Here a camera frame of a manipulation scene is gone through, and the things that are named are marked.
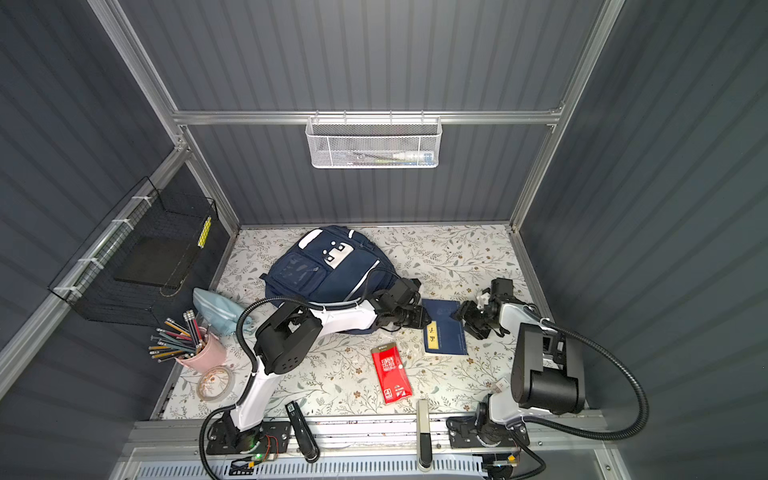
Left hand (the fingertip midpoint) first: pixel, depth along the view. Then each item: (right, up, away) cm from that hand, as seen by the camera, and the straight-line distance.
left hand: (431, 320), depth 92 cm
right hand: (+10, -1, 0) cm, 10 cm away
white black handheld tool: (-5, -23, -21) cm, 32 cm away
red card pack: (-12, -15, -9) cm, 21 cm away
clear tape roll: (-58, -17, -12) cm, 61 cm away
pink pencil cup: (-62, -7, -10) cm, 64 cm away
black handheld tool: (-34, -23, -20) cm, 46 cm away
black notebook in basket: (-74, +19, -16) cm, 78 cm away
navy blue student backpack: (-32, +16, +7) cm, 37 cm away
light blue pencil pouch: (-66, +3, -1) cm, 66 cm away
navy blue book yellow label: (+4, -4, -2) cm, 6 cm away
